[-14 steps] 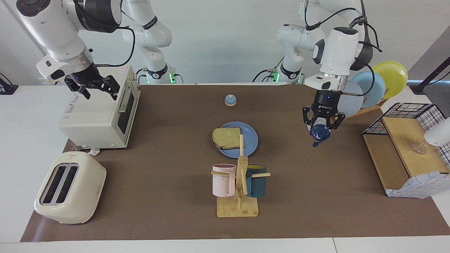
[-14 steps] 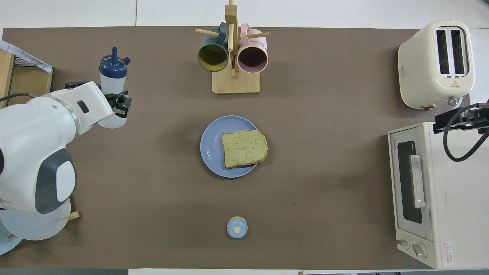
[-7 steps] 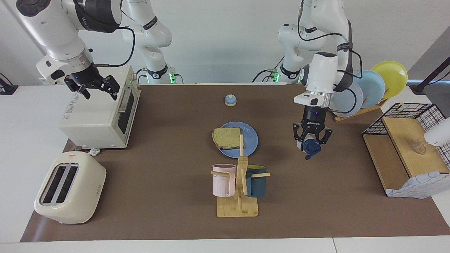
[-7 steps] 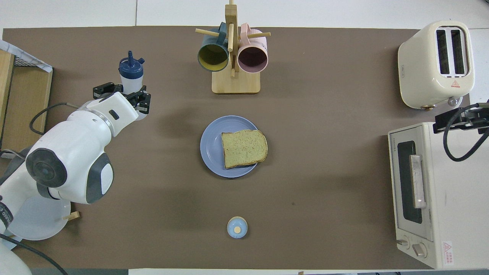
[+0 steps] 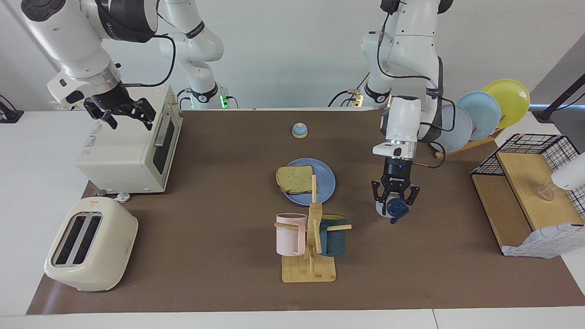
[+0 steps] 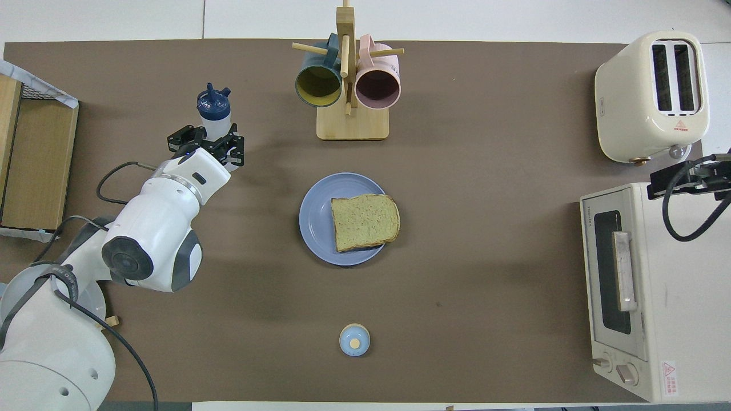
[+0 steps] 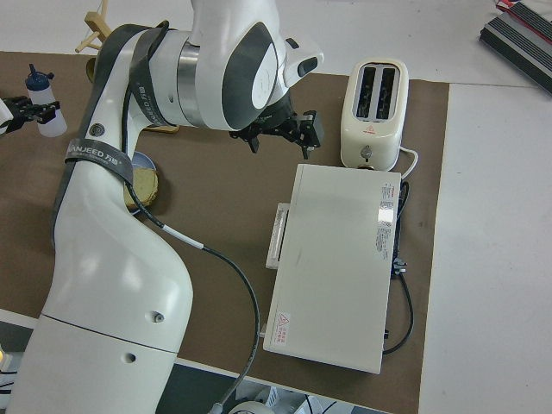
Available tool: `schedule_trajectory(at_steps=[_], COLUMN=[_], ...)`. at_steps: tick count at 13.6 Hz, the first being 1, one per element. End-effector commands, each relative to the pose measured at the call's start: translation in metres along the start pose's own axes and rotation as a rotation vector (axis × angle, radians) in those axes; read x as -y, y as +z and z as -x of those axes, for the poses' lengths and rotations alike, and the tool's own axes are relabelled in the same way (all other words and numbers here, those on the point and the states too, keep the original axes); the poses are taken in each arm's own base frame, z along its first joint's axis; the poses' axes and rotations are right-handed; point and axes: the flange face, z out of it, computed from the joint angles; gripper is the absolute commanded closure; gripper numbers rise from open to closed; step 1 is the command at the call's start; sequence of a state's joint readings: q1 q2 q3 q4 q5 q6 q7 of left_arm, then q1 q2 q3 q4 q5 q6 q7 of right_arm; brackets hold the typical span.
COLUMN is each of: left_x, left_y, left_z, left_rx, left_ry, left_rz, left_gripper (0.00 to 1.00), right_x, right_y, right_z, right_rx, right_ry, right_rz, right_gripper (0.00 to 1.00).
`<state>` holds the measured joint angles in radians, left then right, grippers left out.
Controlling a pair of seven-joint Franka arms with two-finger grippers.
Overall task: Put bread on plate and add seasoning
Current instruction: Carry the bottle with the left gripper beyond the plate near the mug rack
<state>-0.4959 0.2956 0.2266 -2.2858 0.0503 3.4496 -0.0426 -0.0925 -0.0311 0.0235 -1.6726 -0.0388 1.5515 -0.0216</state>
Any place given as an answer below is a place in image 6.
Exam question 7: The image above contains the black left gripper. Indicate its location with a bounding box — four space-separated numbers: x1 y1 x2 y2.
167 124 245 171

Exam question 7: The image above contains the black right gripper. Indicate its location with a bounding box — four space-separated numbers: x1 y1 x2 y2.
647 153 731 200

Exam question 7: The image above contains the white squeeze bottle blue cap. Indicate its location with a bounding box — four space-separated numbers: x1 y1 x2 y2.
197 82 242 172

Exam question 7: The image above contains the slice of toast bread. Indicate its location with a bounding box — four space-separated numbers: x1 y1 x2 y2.
331 194 401 253

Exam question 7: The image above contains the blue round plate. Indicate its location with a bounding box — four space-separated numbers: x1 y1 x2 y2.
299 172 393 267

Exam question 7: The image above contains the grey round plate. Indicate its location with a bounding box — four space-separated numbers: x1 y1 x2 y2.
0 265 107 327

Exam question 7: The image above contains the cream two-slot toaster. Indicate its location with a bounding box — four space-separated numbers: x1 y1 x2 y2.
594 31 710 165

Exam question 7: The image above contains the white toaster oven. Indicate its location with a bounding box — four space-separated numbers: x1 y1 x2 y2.
580 182 731 402

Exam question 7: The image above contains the dark teal mug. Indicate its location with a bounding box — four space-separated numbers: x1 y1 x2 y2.
295 33 343 108

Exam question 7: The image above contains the wooden mug tree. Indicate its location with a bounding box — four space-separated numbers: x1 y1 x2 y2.
292 0 405 141

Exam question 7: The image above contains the wooden two-tier shelf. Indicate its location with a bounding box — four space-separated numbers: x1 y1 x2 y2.
0 74 79 232

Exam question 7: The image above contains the brown table mat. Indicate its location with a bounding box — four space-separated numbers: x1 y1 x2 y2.
0 39 704 403

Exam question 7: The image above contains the pink mug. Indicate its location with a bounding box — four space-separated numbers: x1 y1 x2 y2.
355 34 401 110

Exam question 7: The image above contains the white checked cloth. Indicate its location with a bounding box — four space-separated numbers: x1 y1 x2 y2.
0 60 79 243

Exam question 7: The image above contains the small blue dome wooden knob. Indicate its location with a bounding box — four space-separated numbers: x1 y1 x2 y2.
339 323 371 357

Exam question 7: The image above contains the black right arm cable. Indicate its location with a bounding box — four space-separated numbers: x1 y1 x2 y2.
662 154 731 241

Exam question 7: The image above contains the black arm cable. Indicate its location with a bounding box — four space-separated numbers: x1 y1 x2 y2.
662 154 731 241
0 162 158 411

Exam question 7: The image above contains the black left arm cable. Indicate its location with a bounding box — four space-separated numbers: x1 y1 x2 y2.
0 162 158 411

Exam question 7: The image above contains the black wire basket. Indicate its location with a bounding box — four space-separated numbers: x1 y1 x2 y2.
20 80 61 102

